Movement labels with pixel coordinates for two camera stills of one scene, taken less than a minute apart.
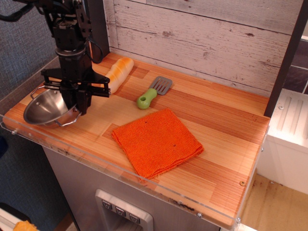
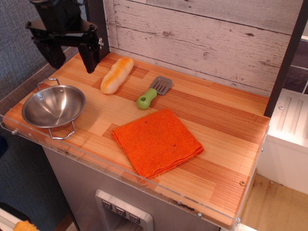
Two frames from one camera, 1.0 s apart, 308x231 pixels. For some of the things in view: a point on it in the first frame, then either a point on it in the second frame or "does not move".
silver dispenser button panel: x=117 y=214 does not move
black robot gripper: x=76 y=73 to x=58 y=22
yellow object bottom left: x=24 y=225 does not move
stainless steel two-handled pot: x=47 y=108 does not move
